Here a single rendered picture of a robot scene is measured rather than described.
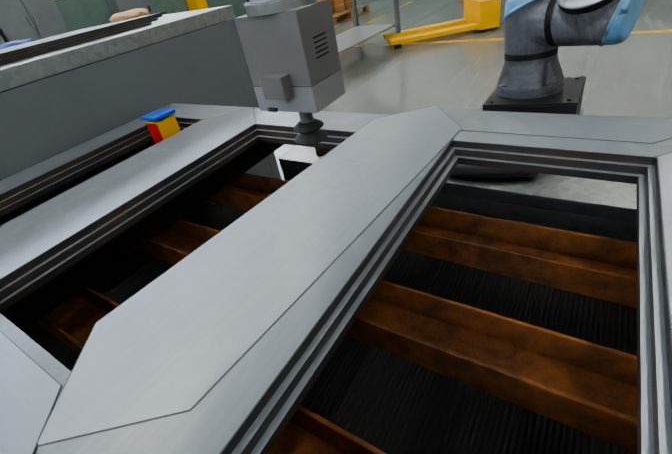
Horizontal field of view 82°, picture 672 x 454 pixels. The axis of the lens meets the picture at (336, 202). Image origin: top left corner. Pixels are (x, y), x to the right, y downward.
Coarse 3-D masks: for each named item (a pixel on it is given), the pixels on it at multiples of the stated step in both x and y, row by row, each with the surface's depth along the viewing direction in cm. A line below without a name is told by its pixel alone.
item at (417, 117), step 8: (408, 112) 76; (416, 112) 76; (424, 112) 75; (432, 112) 74; (440, 112) 73; (392, 120) 74; (400, 120) 74; (408, 120) 73; (416, 120) 72; (424, 120) 72; (432, 120) 71; (440, 120) 70; (448, 120) 70
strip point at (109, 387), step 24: (96, 336) 40; (96, 360) 37; (120, 360) 37; (72, 384) 35; (96, 384) 35; (120, 384) 34; (144, 384) 34; (72, 408) 33; (96, 408) 33; (120, 408) 32; (144, 408) 32; (168, 408) 32; (192, 408) 31; (48, 432) 32; (72, 432) 31; (96, 432) 31
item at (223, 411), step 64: (256, 128) 87; (640, 192) 48; (64, 256) 57; (384, 256) 46; (640, 256) 39; (0, 320) 48; (320, 320) 37; (640, 320) 34; (64, 384) 37; (256, 384) 32; (640, 384) 29; (64, 448) 30; (128, 448) 30; (192, 448) 29; (256, 448) 30; (640, 448) 26
